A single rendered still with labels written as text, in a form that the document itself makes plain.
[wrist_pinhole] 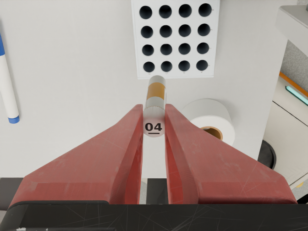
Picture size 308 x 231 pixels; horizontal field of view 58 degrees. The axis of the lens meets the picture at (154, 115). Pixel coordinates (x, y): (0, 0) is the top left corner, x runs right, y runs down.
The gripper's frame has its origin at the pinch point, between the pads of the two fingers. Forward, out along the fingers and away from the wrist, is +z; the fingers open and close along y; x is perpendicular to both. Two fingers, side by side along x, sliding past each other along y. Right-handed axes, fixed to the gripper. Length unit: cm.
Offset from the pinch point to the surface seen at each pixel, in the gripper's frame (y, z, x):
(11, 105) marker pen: 18.5, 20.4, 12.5
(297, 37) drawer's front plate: -10.5, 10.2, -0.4
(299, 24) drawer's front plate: -10.5, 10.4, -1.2
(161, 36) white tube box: -0.8, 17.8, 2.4
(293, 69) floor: -58, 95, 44
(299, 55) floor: -58, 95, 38
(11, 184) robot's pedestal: 35, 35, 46
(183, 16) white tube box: -2.9, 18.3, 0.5
